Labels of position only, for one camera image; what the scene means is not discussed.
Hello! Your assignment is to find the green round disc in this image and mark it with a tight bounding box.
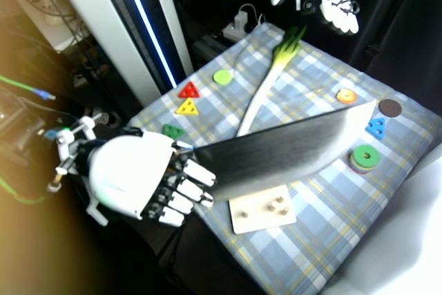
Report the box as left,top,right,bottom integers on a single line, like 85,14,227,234
213,69,233,86

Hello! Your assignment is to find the green cable with blue plug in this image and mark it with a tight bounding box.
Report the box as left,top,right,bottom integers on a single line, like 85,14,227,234
0,75,56,102

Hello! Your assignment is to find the white power strip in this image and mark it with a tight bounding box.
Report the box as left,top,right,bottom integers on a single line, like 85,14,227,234
23,0,77,26

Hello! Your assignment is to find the wooden peg board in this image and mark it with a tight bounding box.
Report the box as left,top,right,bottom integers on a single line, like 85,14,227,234
228,184,298,236

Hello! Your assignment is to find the green triangle block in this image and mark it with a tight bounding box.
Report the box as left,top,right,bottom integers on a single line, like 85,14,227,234
161,124,186,140

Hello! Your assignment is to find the red triangle block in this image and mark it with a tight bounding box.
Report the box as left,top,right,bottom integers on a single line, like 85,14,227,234
177,81,201,99

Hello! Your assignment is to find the brown round disc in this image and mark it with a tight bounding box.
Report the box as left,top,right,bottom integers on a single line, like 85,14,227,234
378,98,403,117

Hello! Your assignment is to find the yellow triangle block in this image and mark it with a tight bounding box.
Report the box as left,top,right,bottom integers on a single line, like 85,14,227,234
175,97,200,116

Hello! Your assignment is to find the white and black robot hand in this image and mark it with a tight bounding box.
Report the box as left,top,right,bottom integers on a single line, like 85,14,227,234
268,0,361,37
85,127,218,229

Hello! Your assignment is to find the multicoloured ring stack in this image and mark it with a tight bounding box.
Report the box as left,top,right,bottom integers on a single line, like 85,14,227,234
349,156,379,175

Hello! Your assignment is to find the white rounded cover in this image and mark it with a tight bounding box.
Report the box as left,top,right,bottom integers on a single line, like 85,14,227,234
320,149,442,295

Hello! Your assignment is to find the green foam ring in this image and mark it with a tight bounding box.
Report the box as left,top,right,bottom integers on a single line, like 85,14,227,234
351,144,381,168

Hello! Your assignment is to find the blue triangle block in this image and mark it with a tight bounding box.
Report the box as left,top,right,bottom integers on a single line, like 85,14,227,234
365,117,387,141

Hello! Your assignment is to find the white power adapter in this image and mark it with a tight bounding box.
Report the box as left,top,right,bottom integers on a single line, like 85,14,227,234
222,3,265,42

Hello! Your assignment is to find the white column with blue strip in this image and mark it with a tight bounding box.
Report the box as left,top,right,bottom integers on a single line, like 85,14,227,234
44,0,194,108

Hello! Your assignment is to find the blue plaid cloth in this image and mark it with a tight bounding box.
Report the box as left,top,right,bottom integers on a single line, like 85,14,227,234
126,22,434,291

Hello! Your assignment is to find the orange ring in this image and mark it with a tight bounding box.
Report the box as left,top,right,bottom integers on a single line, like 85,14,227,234
336,88,357,105

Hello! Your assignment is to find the leek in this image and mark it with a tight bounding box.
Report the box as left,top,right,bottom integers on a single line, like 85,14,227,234
236,24,308,137

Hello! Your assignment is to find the cleaver knife with wooden handle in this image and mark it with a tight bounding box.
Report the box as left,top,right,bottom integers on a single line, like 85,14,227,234
174,99,378,203

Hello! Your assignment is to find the black metal rail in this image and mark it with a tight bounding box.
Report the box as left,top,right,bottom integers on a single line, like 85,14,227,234
193,34,229,64

